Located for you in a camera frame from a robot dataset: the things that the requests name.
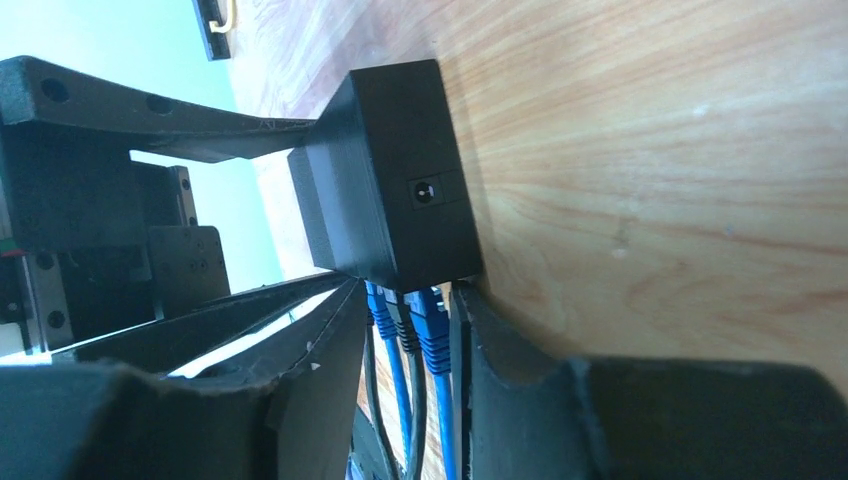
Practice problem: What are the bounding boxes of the black network switch blue cables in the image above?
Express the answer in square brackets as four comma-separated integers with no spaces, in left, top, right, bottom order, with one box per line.
[286,59,485,295]

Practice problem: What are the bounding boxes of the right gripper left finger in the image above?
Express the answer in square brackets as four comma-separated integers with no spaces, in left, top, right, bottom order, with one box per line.
[1,277,368,479]

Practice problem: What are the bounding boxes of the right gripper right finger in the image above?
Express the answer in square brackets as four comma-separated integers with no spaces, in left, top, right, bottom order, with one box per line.
[450,282,847,479]

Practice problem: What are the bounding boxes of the blue ethernet cable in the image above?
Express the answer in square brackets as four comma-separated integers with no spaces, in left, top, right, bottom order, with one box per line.
[364,280,413,465]
[407,286,460,480]

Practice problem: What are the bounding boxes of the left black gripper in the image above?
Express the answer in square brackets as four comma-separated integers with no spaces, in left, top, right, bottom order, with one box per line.
[1,56,349,373]

